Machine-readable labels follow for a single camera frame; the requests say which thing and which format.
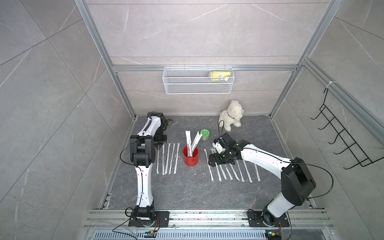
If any white straw eleventh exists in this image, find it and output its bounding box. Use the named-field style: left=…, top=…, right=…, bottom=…
left=165, top=143, right=171, bottom=175

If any bundle of white straws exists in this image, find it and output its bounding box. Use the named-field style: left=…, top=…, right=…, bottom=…
left=186, top=131, right=202, bottom=158

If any white straw thirteenth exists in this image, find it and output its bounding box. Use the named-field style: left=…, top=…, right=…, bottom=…
left=156, top=145, right=161, bottom=175

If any red cup container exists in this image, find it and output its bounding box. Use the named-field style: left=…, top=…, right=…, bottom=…
left=182, top=146, right=200, bottom=167

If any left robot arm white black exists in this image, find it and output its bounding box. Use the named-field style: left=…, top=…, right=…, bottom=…
left=130, top=112, right=168, bottom=227

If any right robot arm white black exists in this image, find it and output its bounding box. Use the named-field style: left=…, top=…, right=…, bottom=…
left=209, top=133, right=316, bottom=227

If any green lid jar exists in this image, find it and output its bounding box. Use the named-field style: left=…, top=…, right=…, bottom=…
left=200, top=129, right=210, bottom=141

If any white plush dog toy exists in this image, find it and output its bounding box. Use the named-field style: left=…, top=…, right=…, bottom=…
left=219, top=100, right=244, bottom=132

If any yellow sponge in basket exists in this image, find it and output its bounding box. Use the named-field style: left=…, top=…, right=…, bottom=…
left=209, top=71, right=232, bottom=82

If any white wire mesh basket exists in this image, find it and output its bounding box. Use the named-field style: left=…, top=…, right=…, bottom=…
left=162, top=67, right=235, bottom=95

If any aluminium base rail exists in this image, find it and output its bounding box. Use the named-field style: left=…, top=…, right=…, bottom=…
left=82, top=209, right=334, bottom=229

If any black wire hook rack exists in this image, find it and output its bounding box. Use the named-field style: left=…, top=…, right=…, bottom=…
left=311, top=88, right=384, bottom=170

